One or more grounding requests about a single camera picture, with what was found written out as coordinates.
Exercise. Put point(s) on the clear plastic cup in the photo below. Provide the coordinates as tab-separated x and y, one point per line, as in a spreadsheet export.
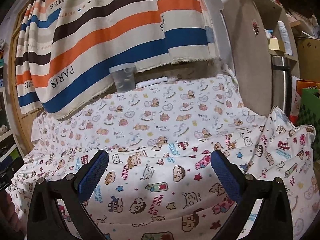
123	77

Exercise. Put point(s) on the cardboard box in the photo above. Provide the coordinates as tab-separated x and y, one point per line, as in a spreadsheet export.
308	50

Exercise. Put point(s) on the beige padded headboard cushion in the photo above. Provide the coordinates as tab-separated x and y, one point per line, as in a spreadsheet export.
252	61

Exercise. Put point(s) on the white spray bottle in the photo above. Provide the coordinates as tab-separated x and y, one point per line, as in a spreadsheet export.
285	38

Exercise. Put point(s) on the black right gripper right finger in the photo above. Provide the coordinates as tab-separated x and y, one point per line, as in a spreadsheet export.
274	219

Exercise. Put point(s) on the striped Paris fabric curtain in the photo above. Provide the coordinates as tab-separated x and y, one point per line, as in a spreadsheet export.
66	48

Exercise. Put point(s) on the white remote control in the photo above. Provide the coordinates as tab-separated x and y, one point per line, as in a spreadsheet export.
150	82

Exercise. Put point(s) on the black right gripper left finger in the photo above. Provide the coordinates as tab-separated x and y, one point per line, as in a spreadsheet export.
45	220

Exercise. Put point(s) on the green patterned box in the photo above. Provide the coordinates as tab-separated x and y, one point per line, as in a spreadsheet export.
309	114

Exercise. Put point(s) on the person's left hand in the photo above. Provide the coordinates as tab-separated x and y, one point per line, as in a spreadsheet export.
11	225

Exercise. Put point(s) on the white cartoon print pants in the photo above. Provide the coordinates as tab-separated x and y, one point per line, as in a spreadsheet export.
159	183

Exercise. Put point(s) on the stainless steel thermos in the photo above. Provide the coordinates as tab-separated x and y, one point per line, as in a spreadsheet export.
281	83

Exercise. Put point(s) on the baby bear print bedsheet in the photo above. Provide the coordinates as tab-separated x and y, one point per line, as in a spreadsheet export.
160	109

